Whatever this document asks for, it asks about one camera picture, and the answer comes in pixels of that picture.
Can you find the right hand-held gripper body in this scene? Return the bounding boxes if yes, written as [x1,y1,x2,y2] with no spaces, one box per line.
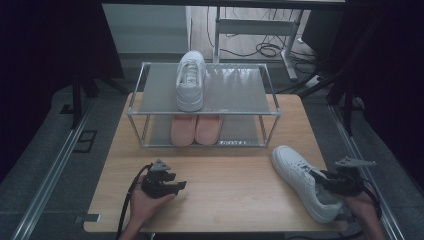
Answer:
[328,156,378,197]

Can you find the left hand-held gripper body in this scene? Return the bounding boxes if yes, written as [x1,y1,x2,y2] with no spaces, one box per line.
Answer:
[141,159,174,200]

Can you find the white sneaker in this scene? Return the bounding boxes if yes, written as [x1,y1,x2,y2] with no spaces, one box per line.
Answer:
[175,49,207,113]
[270,145,344,224]

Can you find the pink slipper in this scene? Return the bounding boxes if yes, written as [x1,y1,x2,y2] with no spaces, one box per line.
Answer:
[194,114,224,146]
[170,114,198,147]

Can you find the metal-framed shoe rack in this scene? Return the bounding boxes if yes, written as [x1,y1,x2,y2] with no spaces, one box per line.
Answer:
[126,61,283,148]

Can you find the person's left hand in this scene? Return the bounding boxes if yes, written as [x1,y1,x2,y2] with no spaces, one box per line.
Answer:
[129,179,176,229]

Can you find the person's right hand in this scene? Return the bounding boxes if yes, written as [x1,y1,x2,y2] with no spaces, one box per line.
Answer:
[344,191,378,228]

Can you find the black stand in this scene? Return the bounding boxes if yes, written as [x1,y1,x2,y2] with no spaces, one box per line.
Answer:
[59,71,129,130]
[278,66,359,136]

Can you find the white power strip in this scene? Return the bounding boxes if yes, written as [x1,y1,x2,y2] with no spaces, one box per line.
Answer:
[304,75,326,88]

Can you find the dark curtain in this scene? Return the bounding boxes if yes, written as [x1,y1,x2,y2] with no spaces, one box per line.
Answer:
[0,0,124,181]
[346,0,424,188]

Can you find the dark box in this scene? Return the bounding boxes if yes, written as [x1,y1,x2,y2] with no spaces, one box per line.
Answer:
[301,9,334,58]

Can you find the grey cabinet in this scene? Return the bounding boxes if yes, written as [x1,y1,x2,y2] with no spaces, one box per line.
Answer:
[102,3,193,56]

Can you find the dark desk top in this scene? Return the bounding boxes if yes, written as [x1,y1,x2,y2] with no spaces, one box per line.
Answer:
[101,0,348,11]

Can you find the left hand-held gripper cable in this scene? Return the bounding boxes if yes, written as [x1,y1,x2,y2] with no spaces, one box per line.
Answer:
[115,163,153,240]

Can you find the hand-held gripper cable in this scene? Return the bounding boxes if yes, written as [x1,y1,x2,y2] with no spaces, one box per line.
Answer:
[286,179,383,240]
[115,163,153,240]

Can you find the right hand-held gripper cable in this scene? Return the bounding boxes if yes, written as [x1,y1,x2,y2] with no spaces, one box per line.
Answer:
[286,179,383,240]

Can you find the aluminium floor rail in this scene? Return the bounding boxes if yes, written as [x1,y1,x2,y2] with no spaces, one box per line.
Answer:
[328,104,406,240]
[11,99,96,240]

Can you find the metal table bracket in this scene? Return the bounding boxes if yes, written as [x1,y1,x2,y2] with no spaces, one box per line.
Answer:
[74,214,101,225]

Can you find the black floor bracket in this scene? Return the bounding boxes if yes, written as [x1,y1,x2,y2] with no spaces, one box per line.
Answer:
[73,129,98,154]

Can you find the black coiled floor cable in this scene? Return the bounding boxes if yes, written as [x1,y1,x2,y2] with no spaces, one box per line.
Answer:
[219,33,318,66]

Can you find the white desk frame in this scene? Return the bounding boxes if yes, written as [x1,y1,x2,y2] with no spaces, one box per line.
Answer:
[212,6,306,82]

